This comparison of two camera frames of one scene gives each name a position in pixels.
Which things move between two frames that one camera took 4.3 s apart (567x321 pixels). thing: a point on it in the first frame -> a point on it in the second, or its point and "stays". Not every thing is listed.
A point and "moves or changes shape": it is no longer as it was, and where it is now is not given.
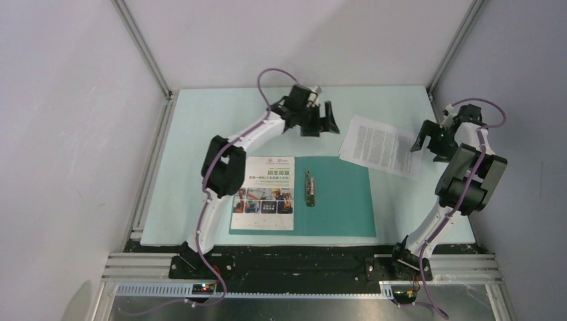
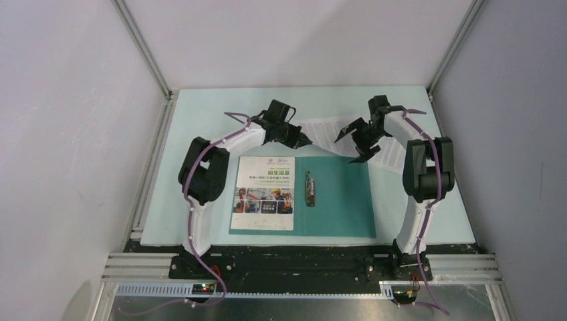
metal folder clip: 309,189 stays
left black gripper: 320,124 -> 295,142
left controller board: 204,289 stays
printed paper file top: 266,201 stays
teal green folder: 332,197 stays
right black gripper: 442,154 -> 362,149
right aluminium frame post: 473,11 stays
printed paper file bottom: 377,144 moves or changes shape
